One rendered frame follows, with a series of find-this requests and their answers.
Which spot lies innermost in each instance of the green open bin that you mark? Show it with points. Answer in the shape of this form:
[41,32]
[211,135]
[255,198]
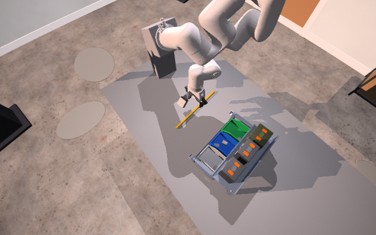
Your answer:
[235,129]

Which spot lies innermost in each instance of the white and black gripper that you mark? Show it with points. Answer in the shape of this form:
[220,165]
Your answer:
[198,96]

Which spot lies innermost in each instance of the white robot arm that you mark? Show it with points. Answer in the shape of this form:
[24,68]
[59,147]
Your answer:
[215,20]

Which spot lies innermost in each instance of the grey metal shelf rack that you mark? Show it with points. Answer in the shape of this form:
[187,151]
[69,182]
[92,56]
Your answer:
[234,187]

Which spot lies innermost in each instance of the blue open bin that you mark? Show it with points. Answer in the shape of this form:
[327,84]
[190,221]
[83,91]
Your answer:
[225,150]

